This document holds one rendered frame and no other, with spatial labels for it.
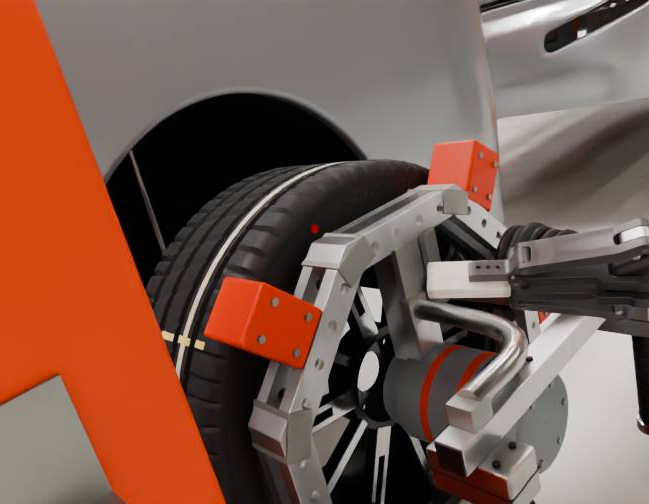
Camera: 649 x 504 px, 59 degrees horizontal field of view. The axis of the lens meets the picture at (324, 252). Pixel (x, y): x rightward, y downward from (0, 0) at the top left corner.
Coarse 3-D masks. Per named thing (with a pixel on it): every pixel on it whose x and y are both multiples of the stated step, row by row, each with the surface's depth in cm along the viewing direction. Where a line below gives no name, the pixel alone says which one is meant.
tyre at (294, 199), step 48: (240, 192) 84; (288, 192) 75; (336, 192) 75; (384, 192) 81; (192, 240) 80; (240, 240) 73; (288, 240) 70; (192, 288) 73; (288, 288) 71; (192, 336) 69; (192, 384) 67; (240, 384) 67; (240, 432) 67; (240, 480) 67
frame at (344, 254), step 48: (432, 192) 77; (336, 240) 68; (384, 240) 70; (480, 240) 85; (336, 288) 65; (336, 336) 65; (528, 336) 95; (288, 384) 63; (288, 432) 61; (288, 480) 63
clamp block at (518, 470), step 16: (432, 448) 55; (496, 448) 53; (512, 448) 52; (528, 448) 52; (432, 464) 56; (480, 464) 52; (496, 464) 51; (512, 464) 50; (528, 464) 51; (448, 480) 55; (464, 480) 53; (480, 480) 52; (496, 480) 50; (512, 480) 50; (528, 480) 52; (464, 496) 54; (480, 496) 52; (496, 496) 51; (512, 496) 50; (528, 496) 52
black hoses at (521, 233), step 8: (528, 224) 77; (536, 224) 77; (504, 232) 80; (512, 232) 79; (520, 232) 76; (528, 232) 76; (536, 232) 76; (544, 232) 76; (552, 232) 75; (560, 232) 74; (568, 232) 74; (576, 232) 75; (504, 240) 78; (512, 240) 78; (520, 240) 76; (528, 240) 75; (504, 248) 78; (496, 256) 78; (504, 256) 77; (480, 304) 77; (488, 304) 76; (496, 304) 75
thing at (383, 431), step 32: (448, 256) 96; (352, 320) 82; (384, 320) 88; (352, 352) 84; (384, 352) 93; (352, 384) 83; (320, 416) 80; (352, 416) 85; (384, 416) 90; (352, 448) 83; (384, 448) 88; (416, 448) 93; (352, 480) 103; (384, 480) 88; (416, 480) 99
